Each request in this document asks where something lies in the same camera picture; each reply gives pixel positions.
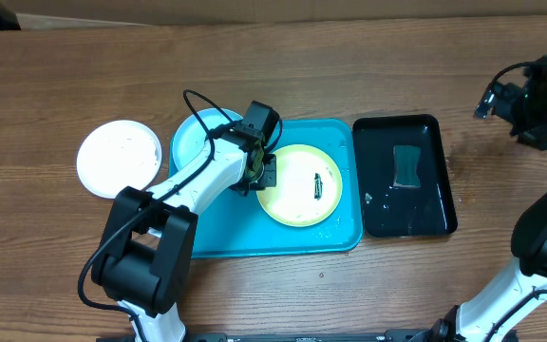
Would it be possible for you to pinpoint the yellow plate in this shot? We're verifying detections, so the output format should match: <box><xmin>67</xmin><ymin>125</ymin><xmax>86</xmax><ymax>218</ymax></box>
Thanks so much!
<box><xmin>256</xmin><ymin>144</ymin><xmax>343</xmax><ymax>227</ymax></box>

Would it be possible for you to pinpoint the teal plastic tray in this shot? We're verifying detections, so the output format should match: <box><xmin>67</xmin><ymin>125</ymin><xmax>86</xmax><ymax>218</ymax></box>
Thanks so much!
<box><xmin>193</xmin><ymin>119</ymin><xmax>363</xmax><ymax>258</ymax></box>

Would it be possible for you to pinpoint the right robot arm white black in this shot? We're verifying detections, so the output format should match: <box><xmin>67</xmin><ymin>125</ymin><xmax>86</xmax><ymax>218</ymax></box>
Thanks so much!
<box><xmin>413</xmin><ymin>54</ymin><xmax>547</xmax><ymax>341</ymax></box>

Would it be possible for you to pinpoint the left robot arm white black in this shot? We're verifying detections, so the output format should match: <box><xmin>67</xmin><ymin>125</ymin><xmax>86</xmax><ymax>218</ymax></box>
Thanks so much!
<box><xmin>78</xmin><ymin>139</ymin><xmax>275</xmax><ymax>341</ymax></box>

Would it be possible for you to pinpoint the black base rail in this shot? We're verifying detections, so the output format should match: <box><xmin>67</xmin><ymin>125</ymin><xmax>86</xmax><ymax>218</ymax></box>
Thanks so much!
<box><xmin>97</xmin><ymin>328</ymin><xmax>445</xmax><ymax>342</ymax></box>

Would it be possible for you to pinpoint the green scrubbing sponge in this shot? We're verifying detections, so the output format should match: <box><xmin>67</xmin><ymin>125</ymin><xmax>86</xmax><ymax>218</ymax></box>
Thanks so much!
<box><xmin>393</xmin><ymin>145</ymin><xmax>421</xmax><ymax>188</ymax></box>

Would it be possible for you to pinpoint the white plate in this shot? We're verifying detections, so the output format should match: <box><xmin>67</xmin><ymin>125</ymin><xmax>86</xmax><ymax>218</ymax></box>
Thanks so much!
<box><xmin>76</xmin><ymin>120</ymin><xmax>162</xmax><ymax>199</ymax></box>

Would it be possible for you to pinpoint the black plastic tray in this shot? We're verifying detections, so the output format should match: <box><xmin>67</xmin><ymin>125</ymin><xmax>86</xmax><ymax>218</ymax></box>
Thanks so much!
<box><xmin>352</xmin><ymin>114</ymin><xmax>458</xmax><ymax>238</ymax></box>

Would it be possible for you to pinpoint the light blue plate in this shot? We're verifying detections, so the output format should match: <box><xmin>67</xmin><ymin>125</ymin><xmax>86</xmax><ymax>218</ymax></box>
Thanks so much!
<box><xmin>169</xmin><ymin>107</ymin><xmax>229</xmax><ymax>176</ymax></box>

